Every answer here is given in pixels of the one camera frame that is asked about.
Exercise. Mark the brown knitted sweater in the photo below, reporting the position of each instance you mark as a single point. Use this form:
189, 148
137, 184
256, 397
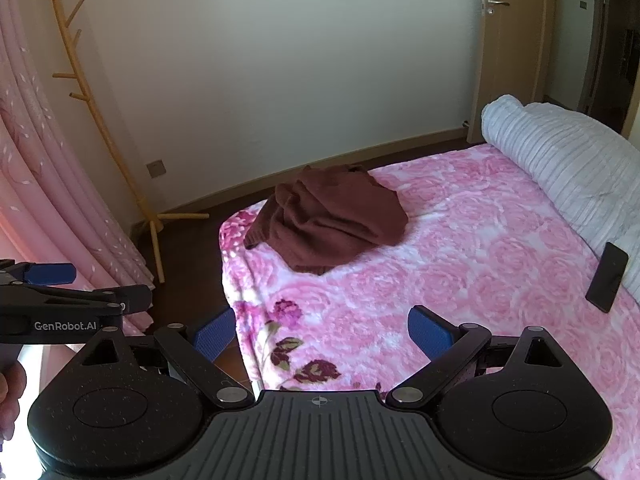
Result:
325, 220

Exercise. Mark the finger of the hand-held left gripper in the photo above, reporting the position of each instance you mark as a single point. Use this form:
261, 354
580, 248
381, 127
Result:
100, 297
50, 273

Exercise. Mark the person's left hand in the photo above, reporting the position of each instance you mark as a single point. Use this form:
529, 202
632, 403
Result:
10, 395

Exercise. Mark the wooden coat rack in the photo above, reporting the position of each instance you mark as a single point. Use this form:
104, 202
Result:
102, 125

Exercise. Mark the pink curtain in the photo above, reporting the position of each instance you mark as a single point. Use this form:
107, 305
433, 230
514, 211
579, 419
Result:
45, 185

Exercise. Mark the white ribbed pillow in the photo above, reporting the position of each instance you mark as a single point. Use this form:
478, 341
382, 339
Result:
565, 160

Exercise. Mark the wooden door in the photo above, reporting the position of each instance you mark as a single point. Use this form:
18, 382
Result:
510, 60

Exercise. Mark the black smartphone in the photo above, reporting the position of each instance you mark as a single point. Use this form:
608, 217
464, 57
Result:
607, 277

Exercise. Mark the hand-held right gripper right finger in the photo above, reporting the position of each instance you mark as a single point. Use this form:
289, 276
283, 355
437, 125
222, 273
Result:
430, 330

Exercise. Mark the beige wall socket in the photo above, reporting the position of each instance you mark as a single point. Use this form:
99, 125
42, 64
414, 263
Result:
155, 168

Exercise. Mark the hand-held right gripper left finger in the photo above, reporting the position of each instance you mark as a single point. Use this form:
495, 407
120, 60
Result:
215, 332

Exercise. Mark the pink floral blanket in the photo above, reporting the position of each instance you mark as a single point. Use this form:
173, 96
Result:
450, 260

